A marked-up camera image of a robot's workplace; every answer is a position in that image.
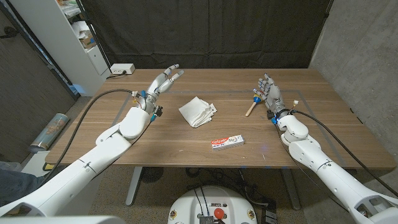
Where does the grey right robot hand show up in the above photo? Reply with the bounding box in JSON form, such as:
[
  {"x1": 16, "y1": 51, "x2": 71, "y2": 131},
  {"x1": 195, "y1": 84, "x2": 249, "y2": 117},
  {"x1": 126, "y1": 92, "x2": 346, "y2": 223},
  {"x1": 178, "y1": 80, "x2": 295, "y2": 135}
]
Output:
[{"x1": 253, "y1": 73, "x2": 285, "y2": 115}]

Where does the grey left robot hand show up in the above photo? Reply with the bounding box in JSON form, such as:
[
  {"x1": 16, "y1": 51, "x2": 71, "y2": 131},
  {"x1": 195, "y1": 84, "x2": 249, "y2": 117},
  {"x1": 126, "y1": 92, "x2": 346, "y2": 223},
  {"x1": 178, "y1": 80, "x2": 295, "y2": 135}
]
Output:
[{"x1": 136, "y1": 63, "x2": 185, "y2": 115}]

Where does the white cloth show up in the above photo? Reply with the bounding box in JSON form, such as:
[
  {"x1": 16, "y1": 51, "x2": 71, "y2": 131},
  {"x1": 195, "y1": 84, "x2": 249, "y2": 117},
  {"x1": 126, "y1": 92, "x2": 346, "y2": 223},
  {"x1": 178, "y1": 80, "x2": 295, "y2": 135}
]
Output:
[{"x1": 178, "y1": 96, "x2": 218, "y2": 129}]

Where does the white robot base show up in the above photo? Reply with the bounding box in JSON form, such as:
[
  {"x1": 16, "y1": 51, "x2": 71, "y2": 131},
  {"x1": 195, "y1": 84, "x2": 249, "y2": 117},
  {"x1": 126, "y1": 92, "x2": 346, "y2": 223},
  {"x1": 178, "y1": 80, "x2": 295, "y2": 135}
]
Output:
[{"x1": 167, "y1": 185, "x2": 258, "y2": 224}]

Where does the blue yellow wooden maraca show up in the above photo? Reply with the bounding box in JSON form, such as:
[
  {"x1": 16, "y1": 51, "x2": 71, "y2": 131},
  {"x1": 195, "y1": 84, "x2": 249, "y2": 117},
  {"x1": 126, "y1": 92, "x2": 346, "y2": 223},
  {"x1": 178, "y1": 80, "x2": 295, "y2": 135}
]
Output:
[{"x1": 244, "y1": 94, "x2": 262, "y2": 118}]

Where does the red white toothpaste box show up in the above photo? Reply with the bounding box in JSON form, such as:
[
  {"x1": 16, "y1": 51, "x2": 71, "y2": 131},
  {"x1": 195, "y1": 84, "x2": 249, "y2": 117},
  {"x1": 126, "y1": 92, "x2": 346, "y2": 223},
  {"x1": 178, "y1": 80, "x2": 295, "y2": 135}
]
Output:
[{"x1": 211, "y1": 134, "x2": 245, "y2": 152}]

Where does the white power strip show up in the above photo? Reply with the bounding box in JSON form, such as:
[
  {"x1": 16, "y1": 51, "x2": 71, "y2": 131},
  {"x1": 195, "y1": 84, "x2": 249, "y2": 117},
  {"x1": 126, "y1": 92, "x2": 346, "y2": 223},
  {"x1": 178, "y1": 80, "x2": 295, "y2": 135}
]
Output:
[{"x1": 110, "y1": 63, "x2": 136, "y2": 75}]

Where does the black round floor fan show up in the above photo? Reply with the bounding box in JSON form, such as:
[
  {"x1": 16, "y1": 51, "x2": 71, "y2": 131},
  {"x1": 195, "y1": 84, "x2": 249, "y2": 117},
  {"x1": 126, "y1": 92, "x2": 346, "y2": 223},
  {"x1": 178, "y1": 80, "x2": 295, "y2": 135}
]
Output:
[{"x1": 139, "y1": 167, "x2": 165, "y2": 184}]

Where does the cardboard box with blue tape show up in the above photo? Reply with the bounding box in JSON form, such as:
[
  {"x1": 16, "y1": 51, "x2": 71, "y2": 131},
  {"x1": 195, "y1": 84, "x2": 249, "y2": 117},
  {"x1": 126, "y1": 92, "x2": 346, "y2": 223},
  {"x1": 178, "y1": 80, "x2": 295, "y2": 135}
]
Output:
[{"x1": 81, "y1": 32, "x2": 97, "y2": 49}]

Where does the black curtain backdrop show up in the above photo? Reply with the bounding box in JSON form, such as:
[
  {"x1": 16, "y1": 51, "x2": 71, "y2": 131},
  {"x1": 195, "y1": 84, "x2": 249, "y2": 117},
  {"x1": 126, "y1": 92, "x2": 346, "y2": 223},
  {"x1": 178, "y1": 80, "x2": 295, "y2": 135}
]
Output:
[{"x1": 76, "y1": 0, "x2": 333, "y2": 70}]

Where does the grey table leg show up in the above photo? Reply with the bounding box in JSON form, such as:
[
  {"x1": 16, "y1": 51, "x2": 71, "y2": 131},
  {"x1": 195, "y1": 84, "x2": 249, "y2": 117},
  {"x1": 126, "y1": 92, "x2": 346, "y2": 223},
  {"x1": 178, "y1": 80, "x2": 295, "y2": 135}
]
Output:
[
  {"x1": 125, "y1": 166, "x2": 143, "y2": 207},
  {"x1": 279, "y1": 168, "x2": 302, "y2": 211}
]

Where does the white shelf cabinet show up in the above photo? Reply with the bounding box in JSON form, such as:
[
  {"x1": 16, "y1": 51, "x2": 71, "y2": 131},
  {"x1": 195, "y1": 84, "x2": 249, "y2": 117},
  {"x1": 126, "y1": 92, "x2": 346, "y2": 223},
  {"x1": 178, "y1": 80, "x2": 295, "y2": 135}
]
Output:
[{"x1": 9, "y1": 0, "x2": 111, "y2": 97}]

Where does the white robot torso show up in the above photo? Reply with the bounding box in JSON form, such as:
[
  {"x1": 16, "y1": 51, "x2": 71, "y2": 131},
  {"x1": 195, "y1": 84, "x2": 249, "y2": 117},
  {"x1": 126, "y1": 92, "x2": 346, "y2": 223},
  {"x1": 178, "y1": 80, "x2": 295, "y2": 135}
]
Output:
[{"x1": 0, "y1": 215, "x2": 127, "y2": 224}]

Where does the person's leg in jeans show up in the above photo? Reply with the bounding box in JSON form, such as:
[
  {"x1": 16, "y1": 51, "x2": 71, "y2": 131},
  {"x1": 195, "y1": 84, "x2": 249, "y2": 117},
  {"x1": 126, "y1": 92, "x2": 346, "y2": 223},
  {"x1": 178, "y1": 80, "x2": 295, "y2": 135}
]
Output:
[{"x1": 0, "y1": 169, "x2": 44, "y2": 207}]

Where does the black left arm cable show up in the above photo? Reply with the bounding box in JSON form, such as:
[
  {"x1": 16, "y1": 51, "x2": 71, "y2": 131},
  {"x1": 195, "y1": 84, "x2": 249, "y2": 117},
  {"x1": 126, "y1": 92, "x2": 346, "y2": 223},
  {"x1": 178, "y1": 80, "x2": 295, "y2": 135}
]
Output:
[{"x1": 42, "y1": 88, "x2": 139, "y2": 186}]

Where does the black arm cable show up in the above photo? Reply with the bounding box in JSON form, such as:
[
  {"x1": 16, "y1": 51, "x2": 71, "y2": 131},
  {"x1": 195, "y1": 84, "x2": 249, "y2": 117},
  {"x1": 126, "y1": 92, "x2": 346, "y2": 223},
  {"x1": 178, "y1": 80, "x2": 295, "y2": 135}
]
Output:
[
  {"x1": 290, "y1": 109, "x2": 398, "y2": 198},
  {"x1": 42, "y1": 88, "x2": 139, "y2": 186}
]

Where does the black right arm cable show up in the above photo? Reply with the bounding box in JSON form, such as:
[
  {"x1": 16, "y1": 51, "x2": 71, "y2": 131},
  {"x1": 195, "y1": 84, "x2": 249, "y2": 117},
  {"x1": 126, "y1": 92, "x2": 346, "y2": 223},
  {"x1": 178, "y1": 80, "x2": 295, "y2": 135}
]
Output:
[{"x1": 290, "y1": 109, "x2": 398, "y2": 198}]

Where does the black door handle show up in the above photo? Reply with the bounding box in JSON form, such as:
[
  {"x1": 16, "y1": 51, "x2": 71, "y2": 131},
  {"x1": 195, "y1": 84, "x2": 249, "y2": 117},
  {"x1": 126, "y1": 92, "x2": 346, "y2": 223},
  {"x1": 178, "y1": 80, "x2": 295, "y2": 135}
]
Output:
[{"x1": 0, "y1": 26, "x2": 18, "y2": 40}]

